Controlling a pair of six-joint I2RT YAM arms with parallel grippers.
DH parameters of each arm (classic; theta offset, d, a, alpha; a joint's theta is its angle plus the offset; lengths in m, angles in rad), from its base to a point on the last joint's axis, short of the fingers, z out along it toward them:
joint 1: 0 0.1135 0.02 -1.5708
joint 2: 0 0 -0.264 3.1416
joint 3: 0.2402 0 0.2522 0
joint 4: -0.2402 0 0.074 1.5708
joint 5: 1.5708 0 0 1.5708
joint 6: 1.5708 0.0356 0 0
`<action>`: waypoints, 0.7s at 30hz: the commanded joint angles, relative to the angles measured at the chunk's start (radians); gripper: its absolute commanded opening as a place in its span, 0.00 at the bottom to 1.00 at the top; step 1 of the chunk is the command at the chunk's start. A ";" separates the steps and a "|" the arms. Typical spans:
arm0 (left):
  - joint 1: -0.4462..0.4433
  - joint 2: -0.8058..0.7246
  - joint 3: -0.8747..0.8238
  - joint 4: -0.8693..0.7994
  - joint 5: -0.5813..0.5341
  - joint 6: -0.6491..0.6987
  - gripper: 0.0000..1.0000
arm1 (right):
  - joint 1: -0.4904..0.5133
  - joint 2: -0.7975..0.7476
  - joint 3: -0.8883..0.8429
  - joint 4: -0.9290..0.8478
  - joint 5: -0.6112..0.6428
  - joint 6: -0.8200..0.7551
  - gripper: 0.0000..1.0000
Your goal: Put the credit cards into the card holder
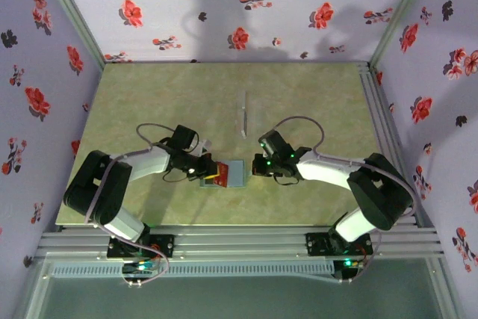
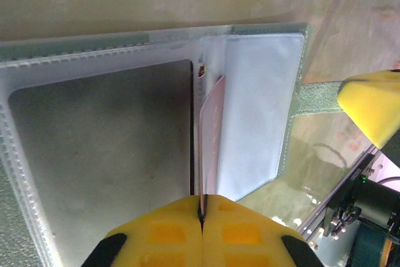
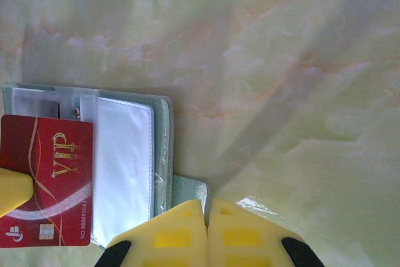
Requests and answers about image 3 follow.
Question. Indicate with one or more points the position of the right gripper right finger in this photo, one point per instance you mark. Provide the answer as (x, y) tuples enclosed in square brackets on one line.
[(250, 242)]

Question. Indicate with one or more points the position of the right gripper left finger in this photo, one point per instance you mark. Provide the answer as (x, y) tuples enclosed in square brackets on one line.
[(168, 242)]

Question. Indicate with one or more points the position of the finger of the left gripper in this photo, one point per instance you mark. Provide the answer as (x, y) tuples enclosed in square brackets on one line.
[(15, 192)]

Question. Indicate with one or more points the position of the red VIP card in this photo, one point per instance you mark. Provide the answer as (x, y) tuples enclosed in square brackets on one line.
[(56, 154)]

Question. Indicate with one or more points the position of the green leather card holder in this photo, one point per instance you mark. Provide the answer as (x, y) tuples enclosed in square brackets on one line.
[(125, 154)]

